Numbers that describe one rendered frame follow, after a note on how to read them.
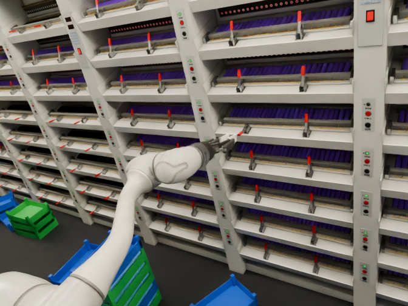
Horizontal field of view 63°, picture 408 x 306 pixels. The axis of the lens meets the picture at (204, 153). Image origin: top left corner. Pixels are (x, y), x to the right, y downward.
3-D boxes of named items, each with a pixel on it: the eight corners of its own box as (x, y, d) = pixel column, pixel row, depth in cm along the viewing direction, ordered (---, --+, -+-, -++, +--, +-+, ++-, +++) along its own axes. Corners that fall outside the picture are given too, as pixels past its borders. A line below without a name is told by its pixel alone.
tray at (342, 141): (354, 150, 126) (353, 132, 120) (217, 139, 159) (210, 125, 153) (363, 115, 137) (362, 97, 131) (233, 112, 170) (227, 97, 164)
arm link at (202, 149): (203, 172, 114) (212, 167, 119) (201, 147, 111) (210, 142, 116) (181, 169, 119) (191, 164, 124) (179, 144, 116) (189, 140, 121)
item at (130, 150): (208, 171, 173) (198, 153, 164) (126, 159, 206) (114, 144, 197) (224, 143, 184) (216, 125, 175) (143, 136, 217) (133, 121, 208)
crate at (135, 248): (106, 292, 154) (101, 280, 150) (75, 282, 163) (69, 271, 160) (142, 246, 177) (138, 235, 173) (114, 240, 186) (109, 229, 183)
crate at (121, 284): (112, 303, 157) (106, 292, 154) (81, 294, 167) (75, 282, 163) (147, 257, 180) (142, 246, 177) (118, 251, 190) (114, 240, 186)
